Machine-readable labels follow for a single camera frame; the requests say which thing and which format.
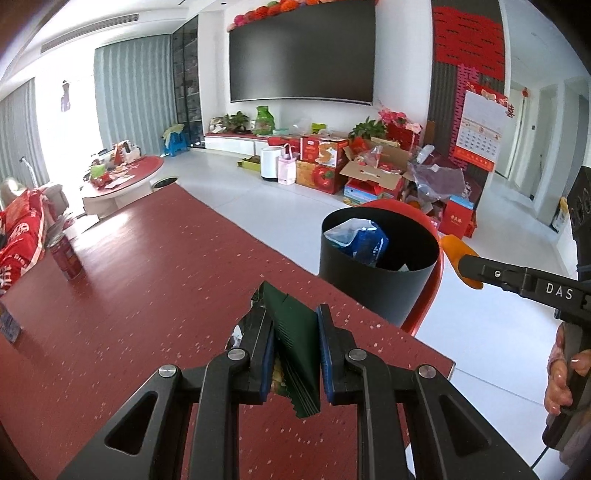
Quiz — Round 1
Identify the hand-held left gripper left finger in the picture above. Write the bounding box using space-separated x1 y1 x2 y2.
58 305 278 480

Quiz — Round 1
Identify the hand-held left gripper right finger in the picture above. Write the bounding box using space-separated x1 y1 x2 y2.
316 305 539 480

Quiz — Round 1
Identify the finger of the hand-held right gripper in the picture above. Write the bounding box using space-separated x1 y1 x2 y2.
456 255 533 295

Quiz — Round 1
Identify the dark green foil packet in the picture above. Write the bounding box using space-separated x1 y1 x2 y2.
226 281 322 420

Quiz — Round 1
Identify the orange peel piece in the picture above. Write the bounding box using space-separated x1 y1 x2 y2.
438 234 485 291

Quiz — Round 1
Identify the black trash bin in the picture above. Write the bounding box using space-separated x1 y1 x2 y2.
318 208 440 327

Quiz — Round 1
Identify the blue plastic bag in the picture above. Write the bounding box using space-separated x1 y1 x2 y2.
353 220 389 269

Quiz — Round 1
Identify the clear plastic wrapper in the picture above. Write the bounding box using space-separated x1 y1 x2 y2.
323 219 366 253

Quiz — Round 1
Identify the person's right hand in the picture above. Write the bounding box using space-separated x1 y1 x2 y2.
545 323 591 417

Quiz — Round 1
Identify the red gift bag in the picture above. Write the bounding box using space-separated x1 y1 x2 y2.
438 196 477 239

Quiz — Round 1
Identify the red plastic chair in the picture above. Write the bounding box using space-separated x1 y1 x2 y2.
360 199 447 337

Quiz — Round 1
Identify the yellow bag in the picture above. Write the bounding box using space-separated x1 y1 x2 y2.
551 198 570 232

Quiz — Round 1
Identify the purple plastic wrap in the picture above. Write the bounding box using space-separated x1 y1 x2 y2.
409 152 482 205

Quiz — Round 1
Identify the white door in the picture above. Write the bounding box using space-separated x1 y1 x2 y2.
508 83 546 182

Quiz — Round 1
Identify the person's pale garment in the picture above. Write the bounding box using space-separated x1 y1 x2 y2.
554 415 591 464

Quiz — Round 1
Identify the colourful printed box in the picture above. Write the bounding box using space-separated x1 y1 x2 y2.
344 180 385 207

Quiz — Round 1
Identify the pink flower plant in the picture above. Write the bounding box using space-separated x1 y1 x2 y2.
379 108 422 136

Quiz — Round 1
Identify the red box with tomato print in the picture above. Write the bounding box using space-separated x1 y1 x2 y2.
295 161 347 195

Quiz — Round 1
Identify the leafy green plant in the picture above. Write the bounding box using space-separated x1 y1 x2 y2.
350 117 387 142

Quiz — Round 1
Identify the pink gift bag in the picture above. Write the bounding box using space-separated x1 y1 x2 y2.
277 144 298 186

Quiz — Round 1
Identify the white round bin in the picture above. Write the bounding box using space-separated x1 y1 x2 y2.
260 146 282 182

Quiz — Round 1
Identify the red box with orange print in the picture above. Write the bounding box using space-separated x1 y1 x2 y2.
300 135 349 169

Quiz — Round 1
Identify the white television stand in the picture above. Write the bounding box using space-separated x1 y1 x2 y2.
203 131 278 158

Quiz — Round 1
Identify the round red low table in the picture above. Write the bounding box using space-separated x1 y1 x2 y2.
82 154 165 219

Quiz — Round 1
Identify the blue plastic stool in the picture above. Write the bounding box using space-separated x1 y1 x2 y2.
161 131 188 158

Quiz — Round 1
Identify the potted green plant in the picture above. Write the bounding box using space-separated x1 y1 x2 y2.
224 111 253 136

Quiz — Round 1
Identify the grey blue drink carton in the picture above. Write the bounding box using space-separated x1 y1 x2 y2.
0 300 23 343

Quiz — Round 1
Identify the beige armchair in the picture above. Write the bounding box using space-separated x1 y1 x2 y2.
0 179 71 219

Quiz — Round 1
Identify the sofa with red cover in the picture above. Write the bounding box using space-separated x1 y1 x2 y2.
0 187 70 296

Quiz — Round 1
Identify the large black television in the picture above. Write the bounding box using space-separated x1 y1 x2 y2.
229 0 376 107

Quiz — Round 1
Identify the dark glass cabinet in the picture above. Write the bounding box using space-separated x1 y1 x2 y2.
172 14 204 145

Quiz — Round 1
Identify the grey curtain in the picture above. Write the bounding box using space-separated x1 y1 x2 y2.
93 34 178 158
0 78 50 195

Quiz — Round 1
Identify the row of red paper lanterns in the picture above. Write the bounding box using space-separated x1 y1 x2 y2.
233 0 379 29

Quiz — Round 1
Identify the wall calendar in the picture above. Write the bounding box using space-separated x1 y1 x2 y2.
452 82 509 172

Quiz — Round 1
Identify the black cable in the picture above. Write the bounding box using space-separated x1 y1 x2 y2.
526 442 556 472

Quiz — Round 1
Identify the red paper wall decoration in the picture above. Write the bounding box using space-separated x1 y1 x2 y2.
433 6 505 80

